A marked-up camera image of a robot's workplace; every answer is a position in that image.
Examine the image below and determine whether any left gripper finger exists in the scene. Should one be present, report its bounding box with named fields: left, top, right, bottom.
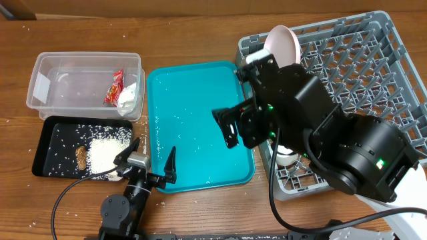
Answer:
left=113, top=137, right=140, bottom=165
left=163, top=146, right=177, bottom=184

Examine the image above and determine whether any pile of rice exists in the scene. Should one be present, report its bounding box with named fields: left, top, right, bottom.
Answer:
left=87, top=138, right=130, bottom=174

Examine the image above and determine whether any brown food scrap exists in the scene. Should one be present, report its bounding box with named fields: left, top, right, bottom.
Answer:
left=75, top=146, right=87, bottom=171

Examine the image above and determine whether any white cup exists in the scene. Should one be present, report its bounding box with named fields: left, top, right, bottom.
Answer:
left=276, top=145, right=298, bottom=167

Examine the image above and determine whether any white plastic wrap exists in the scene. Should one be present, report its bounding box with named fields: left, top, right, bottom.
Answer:
left=117, top=83, right=136, bottom=116

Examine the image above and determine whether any red foil snack wrapper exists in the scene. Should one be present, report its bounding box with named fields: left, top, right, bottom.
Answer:
left=103, top=69, right=124, bottom=107

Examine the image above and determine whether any large white plate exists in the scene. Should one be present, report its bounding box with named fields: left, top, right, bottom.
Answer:
left=264, top=25, right=301, bottom=68

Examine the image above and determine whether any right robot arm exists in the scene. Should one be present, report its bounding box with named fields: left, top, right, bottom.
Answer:
left=212, top=55, right=426, bottom=239

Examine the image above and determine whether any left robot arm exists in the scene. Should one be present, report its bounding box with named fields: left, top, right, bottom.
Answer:
left=97, top=138, right=177, bottom=239

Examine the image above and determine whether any black waste tray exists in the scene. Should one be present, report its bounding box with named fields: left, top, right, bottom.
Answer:
left=32, top=116, right=133, bottom=179

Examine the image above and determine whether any grey dishwasher rack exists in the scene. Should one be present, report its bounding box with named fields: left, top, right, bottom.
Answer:
left=235, top=9, right=427, bottom=202

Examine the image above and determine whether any teal plastic tray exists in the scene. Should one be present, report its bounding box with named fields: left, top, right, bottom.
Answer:
left=147, top=61, right=256, bottom=194

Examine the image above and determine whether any clear plastic bin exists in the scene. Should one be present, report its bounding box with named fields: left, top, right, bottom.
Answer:
left=26, top=51, right=145, bottom=121

